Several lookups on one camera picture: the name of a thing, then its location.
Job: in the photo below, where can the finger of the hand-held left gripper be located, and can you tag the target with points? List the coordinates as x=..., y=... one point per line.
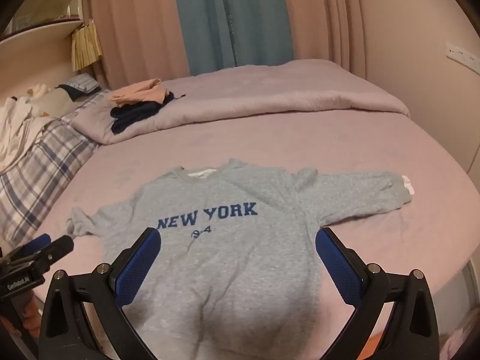
x=37, y=240
x=60, y=245

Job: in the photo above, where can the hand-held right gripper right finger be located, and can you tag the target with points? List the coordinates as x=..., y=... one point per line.
x=335, y=262

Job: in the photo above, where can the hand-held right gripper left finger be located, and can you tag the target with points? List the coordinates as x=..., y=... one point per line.
x=140, y=260

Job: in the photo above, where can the grey sweatshirt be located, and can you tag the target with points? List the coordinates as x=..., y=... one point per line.
x=232, y=262

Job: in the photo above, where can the pile of white clothes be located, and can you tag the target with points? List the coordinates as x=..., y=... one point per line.
x=15, y=127

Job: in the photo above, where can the person's left hand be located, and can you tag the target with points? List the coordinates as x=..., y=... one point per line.
x=28, y=324

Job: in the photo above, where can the plaid bed cover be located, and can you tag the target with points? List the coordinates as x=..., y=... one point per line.
x=41, y=165

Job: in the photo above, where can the pink bed sheet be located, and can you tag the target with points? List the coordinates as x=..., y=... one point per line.
x=337, y=146

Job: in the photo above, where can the beige pillow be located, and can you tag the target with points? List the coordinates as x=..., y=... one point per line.
x=54, y=101

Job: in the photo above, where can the dark navy folded garment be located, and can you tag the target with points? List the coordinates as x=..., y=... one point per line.
x=137, y=114

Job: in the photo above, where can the dark cloth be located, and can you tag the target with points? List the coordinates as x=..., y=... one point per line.
x=69, y=92

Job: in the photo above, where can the striped pillow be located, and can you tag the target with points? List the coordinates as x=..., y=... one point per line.
x=83, y=82

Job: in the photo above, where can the peach folded garment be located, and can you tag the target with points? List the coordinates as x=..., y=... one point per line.
x=137, y=92

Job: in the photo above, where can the pink duvet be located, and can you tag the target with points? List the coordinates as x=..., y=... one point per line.
x=262, y=93

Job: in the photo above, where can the yellow pleated cloth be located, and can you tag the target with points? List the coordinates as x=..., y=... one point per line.
x=86, y=45

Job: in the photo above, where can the pink curtain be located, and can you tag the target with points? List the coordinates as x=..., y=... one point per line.
x=138, y=26
x=322, y=15

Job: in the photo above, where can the teal curtain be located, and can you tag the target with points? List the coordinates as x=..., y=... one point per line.
x=232, y=18

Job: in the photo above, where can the white wall shelf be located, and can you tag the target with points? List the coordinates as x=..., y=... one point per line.
x=41, y=32

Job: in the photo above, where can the white wall socket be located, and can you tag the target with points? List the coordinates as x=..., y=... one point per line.
x=463, y=55

